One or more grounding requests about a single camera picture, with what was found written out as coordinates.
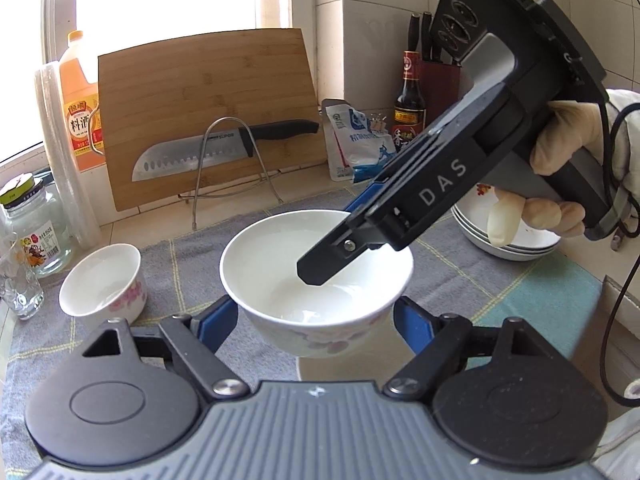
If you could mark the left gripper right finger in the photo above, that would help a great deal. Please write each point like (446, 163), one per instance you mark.
(437, 342)

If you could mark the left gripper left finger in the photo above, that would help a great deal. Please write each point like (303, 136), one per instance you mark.
(193, 342)

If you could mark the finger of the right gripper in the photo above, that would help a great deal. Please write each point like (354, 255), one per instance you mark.
(372, 192)
(353, 236)

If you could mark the large white bowl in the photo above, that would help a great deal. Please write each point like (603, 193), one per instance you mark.
(309, 286)

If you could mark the white bowl pink flowers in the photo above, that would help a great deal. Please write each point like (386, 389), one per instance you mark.
(109, 283)

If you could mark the santoku kitchen knife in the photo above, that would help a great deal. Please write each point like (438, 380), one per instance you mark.
(188, 154)

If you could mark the gloved right hand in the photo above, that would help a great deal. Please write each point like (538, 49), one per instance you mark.
(589, 154)

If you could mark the blue white salt bag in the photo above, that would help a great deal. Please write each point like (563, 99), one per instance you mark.
(358, 145)

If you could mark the dark red knife block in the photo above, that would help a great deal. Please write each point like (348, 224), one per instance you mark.
(439, 81)

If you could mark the dark vinegar bottle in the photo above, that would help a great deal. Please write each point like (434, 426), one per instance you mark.
(409, 107)

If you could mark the clear glass mug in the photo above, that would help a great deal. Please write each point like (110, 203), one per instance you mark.
(20, 288)

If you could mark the glass jar green lid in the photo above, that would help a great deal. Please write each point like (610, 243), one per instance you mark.
(33, 211)

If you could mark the bamboo cutting board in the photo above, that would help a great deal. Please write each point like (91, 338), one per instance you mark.
(172, 89)

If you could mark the orange cooking wine bottle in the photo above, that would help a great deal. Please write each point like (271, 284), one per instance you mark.
(79, 84)

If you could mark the tall plastic wrap roll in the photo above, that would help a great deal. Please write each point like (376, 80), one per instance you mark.
(75, 201)

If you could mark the wire board rack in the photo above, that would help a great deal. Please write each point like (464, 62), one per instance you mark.
(228, 175)

